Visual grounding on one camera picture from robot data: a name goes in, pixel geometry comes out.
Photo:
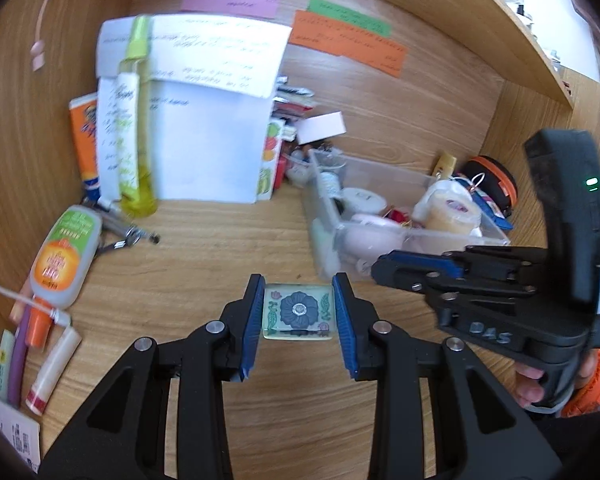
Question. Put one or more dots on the stack of small packets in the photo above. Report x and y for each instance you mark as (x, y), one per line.
(292, 105)

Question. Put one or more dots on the pink round portable fan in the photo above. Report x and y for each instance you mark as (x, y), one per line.
(370, 235)

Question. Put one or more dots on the white blank card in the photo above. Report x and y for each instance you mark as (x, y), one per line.
(322, 127)

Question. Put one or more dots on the white floral ceramic bowl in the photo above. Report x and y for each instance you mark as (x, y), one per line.
(297, 172)

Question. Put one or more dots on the orange sunscreen tube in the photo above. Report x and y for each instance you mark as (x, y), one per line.
(85, 140)

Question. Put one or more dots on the amber jar with clear lid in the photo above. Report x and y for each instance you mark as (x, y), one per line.
(450, 217)

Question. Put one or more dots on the folded white printed paper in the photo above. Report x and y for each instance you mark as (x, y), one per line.
(215, 55)

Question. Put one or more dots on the green paper note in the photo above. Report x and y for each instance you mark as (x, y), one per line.
(350, 15)

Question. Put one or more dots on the purple pen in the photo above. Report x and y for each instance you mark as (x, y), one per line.
(17, 370)

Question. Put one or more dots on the white label paper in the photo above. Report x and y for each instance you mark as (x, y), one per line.
(10, 435)

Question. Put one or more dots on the orange paper note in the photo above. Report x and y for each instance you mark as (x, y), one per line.
(340, 42)

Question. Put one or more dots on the thin metal tool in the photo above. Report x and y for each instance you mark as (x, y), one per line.
(112, 247)

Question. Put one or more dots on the large white paper sheet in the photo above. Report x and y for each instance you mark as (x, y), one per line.
(205, 145)

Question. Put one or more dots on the white tube with red end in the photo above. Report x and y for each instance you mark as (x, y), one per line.
(55, 370)

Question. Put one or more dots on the person's right hand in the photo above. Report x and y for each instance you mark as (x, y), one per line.
(530, 385)

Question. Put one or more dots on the wooden shelf board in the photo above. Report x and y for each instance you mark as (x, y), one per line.
(505, 20)

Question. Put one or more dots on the yellow lip balm tube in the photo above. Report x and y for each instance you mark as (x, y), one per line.
(445, 162)

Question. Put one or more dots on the pale yellow highlighter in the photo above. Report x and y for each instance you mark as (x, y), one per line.
(4, 365)

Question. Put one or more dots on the black orange round case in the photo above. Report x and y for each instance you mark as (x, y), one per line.
(495, 175)

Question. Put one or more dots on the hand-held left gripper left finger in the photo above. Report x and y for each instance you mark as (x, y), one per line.
(250, 325)

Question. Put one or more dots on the round white powder jar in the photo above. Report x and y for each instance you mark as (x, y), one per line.
(362, 200)

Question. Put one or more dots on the green orange repellent bottle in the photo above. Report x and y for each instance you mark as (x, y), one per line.
(60, 260)

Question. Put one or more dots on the square glass flower tile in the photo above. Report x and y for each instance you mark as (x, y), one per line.
(297, 310)

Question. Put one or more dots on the pale translucent plastic piece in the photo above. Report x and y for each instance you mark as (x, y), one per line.
(322, 245)

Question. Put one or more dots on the blue packet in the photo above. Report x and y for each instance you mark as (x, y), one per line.
(490, 207)

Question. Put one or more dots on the clear plastic box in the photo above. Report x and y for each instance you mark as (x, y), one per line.
(380, 175)

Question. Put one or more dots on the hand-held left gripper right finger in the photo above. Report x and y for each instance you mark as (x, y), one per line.
(342, 330)

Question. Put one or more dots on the dark cloth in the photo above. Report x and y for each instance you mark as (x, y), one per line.
(580, 445)

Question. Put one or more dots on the fruit printed box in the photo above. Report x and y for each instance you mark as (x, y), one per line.
(270, 155)

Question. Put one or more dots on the metal nail clipper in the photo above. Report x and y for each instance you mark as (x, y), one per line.
(130, 232)

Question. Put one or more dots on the yellow green spray bottle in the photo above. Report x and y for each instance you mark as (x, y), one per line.
(137, 185)

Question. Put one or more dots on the wooden desktop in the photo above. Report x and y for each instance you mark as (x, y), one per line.
(205, 250)

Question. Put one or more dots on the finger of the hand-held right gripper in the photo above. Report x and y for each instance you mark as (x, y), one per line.
(410, 277)
(500, 262)

